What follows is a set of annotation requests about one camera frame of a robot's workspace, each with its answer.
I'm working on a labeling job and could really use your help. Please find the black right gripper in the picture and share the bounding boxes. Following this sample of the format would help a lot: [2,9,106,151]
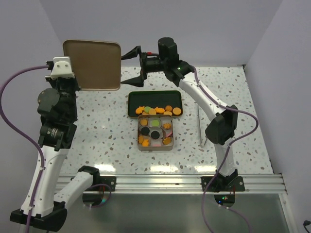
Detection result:
[116,46,167,87]

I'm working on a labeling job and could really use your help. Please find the gold tin lid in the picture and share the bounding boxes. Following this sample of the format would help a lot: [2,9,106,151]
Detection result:
[63,39,121,91]

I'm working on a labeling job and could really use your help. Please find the orange round flower cookie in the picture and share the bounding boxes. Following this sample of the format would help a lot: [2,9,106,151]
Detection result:
[139,118,148,126]

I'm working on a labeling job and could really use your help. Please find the green macaron cookie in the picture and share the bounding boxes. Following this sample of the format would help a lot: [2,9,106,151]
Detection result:
[151,119,160,127]

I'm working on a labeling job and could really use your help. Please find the black sandwich cookie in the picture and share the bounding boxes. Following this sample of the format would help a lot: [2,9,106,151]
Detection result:
[151,131,160,139]
[140,127,150,135]

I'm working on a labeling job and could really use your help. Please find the gold cookie tin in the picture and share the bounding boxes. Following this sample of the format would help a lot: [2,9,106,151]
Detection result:
[137,114,175,152]

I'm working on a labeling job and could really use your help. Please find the orange swirl star cookie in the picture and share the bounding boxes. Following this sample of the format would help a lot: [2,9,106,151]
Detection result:
[162,137,172,146]

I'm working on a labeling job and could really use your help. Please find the metal tongs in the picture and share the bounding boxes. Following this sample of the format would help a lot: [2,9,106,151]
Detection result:
[197,105,208,147]

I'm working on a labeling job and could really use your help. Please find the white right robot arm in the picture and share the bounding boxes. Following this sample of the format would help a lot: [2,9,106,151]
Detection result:
[121,37,238,191]

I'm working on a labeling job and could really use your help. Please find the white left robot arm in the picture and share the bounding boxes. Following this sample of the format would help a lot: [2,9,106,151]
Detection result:
[10,57,101,232]

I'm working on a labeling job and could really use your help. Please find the dark green tray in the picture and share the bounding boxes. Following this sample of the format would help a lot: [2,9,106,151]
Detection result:
[127,90,183,118]

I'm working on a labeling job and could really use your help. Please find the green cookie under black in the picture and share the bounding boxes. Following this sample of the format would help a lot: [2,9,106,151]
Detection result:
[144,106,151,113]

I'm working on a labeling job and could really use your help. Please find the tan dotted round cookie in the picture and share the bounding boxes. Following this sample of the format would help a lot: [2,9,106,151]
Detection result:
[148,108,157,115]

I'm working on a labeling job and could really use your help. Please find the orange flower shaped cookie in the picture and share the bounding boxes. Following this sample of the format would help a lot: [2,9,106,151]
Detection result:
[165,105,173,112]

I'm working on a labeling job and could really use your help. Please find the tan dotted cookie right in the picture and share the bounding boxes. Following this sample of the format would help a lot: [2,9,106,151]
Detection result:
[172,107,182,116]

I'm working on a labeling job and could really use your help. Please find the white paper cupcake liners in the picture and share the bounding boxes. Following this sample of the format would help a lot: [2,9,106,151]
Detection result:
[138,117,173,148]

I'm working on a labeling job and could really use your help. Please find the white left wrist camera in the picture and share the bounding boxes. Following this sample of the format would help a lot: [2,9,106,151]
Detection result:
[51,56,75,80]

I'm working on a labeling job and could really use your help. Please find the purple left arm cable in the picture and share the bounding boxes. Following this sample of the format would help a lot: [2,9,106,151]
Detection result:
[0,64,52,233]

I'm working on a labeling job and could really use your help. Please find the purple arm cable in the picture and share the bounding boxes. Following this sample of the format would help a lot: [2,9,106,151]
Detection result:
[0,64,52,233]
[193,66,259,233]

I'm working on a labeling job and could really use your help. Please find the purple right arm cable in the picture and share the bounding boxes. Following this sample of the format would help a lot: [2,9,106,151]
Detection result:
[193,66,259,233]

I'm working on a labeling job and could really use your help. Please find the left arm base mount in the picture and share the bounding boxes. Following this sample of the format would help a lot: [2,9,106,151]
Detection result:
[99,176,117,192]

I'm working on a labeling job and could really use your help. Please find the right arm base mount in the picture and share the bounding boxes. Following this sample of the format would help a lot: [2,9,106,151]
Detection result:
[207,176,245,193]

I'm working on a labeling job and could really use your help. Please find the aluminium front rail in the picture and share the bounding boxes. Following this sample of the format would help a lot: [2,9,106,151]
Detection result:
[31,172,287,195]

